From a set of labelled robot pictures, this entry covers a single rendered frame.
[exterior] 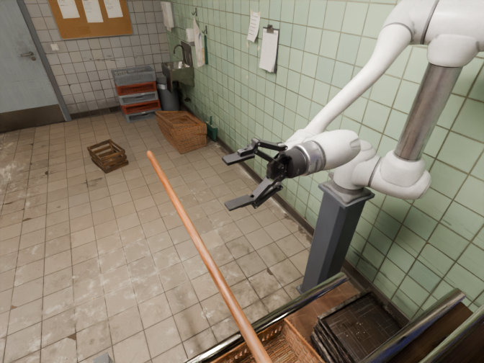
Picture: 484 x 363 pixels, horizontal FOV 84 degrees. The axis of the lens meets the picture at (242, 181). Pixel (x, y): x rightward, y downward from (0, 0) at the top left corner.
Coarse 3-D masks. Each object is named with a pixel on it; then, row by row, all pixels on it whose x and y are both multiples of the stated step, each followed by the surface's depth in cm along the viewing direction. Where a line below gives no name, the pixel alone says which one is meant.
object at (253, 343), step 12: (156, 168) 121; (168, 180) 114; (168, 192) 107; (180, 204) 101; (180, 216) 97; (192, 228) 91; (192, 240) 88; (204, 252) 83; (216, 264) 80; (216, 276) 76; (228, 288) 73; (228, 300) 70; (240, 312) 68; (240, 324) 66; (252, 336) 63; (252, 348) 61; (264, 360) 59
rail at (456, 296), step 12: (456, 288) 49; (444, 300) 47; (456, 300) 47; (432, 312) 45; (444, 312) 45; (408, 324) 44; (420, 324) 44; (432, 324) 44; (396, 336) 42; (408, 336) 42; (384, 348) 41; (396, 348) 41; (372, 360) 39; (384, 360) 39
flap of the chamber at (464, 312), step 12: (456, 312) 47; (468, 312) 48; (444, 324) 46; (456, 324) 46; (420, 336) 44; (432, 336) 44; (480, 336) 45; (408, 348) 43; (420, 348) 43; (432, 348) 43; (468, 348) 43; (480, 348) 43; (396, 360) 41; (408, 360) 41; (444, 360) 42; (456, 360) 42; (468, 360) 42; (480, 360) 42
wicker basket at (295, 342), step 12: (276, 324) 113; (288, 324) 111; (264, 336) 114; (276, 336) 121; (288, 336) 115; (300, 336) 105; (240, 348) 105; (264, 348) 117; (276, 348) 117; (288, 348) 117; (300, 348) 108; (312, 348) 100; (216, 360) 101; (240, 360) 113; (252, 360) 114; (276, 360) 114; (288, 360) 113; (300, 360) 112; (312, 360) 103
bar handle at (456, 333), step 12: (480, 312) 42; (468, 324) 40; (480, 324) 41; (444, 336) 41; (456, 336) 39; (468, 336) 40; (444, 348) 38; (456, 348) 38; (420, 360) 37; (432, 360) 37
